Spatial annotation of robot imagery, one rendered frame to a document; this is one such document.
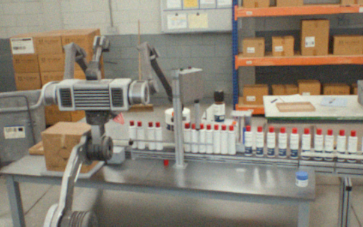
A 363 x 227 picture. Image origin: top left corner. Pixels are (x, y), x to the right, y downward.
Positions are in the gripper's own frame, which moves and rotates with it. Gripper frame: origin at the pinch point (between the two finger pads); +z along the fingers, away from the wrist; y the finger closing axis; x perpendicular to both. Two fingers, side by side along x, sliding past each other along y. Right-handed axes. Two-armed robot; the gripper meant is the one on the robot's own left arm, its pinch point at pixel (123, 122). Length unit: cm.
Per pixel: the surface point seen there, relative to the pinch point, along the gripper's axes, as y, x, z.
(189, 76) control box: -15, -66, 7
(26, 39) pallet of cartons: 254, 165, -180
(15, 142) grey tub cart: 117, 182, -68
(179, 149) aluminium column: -17, -28, 39
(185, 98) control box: -18, -55, 16
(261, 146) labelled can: -3, -67, 74
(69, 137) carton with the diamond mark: -41.9, 13.6, -15.1
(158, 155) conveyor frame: -5.6, -7.1, 34.0
